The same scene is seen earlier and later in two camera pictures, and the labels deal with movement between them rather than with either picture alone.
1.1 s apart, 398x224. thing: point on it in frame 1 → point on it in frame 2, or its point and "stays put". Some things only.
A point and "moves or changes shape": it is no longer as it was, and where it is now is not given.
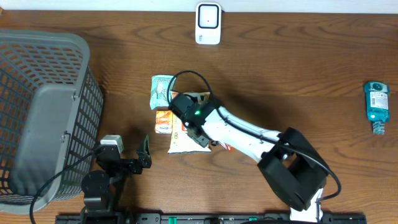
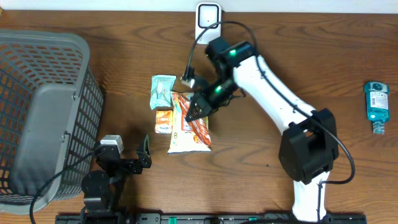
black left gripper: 143,155 stays put
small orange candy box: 163,122 stays put
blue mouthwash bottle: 377,94 stays put
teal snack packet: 160,84 stays put
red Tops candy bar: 230,148 moves or changes shape
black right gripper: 200,141 → 204,106
